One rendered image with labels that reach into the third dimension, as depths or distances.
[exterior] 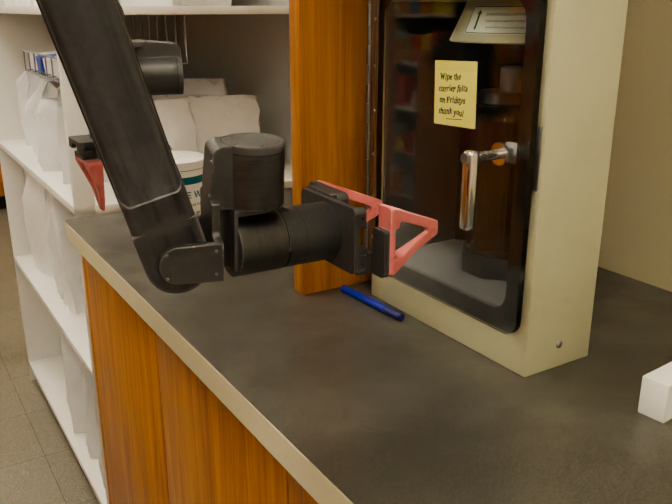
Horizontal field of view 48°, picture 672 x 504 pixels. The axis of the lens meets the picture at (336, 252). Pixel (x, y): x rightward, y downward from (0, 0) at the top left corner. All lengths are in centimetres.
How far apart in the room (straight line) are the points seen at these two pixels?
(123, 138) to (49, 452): 209
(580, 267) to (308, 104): 43
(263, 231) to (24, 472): 198
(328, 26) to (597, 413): 61
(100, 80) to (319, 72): 52
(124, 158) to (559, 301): 53
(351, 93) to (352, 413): 49
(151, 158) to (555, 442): 48
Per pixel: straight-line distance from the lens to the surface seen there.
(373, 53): 105
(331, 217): 71
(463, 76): 91
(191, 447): 120
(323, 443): 78
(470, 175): 83
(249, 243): 67
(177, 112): 197
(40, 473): 256
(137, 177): 63
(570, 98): 86
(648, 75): 129
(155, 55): 104
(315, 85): 108
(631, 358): 101
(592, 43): 87
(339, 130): 111
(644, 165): 130
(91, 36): 61
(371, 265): 72
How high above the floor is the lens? 136
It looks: 18 degrees down
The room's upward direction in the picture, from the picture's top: straight up
